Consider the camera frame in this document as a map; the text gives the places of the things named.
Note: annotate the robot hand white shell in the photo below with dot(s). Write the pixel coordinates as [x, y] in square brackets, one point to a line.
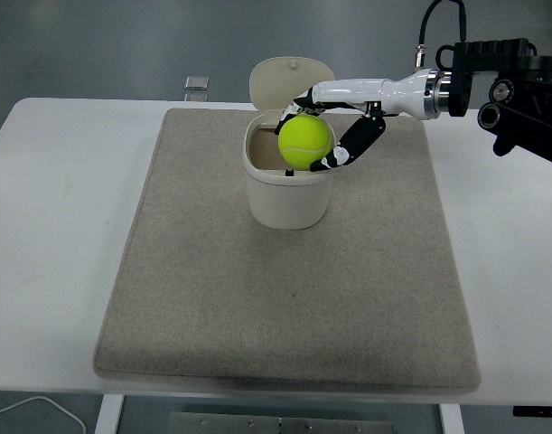
[375, 92]

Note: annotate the yellow-green tennis ball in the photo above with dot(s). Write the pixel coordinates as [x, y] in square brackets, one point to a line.
[304, 140]

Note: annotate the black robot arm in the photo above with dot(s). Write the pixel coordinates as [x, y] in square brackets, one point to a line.
[506, 77]

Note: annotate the cream bin with flip lid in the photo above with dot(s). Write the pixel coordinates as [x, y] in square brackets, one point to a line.
[287, 203]

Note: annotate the silver floor socket plate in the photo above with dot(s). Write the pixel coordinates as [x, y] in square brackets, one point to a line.
[197, 82]
[195, 96]

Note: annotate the beige fabric mat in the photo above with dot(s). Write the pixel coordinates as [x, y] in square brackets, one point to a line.
[284, 298]

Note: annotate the white table leg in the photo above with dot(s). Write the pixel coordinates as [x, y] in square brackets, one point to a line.
[451, 420]
[109, 413]

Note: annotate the black bar with white marks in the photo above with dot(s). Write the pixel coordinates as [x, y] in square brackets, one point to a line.
[537, 411]

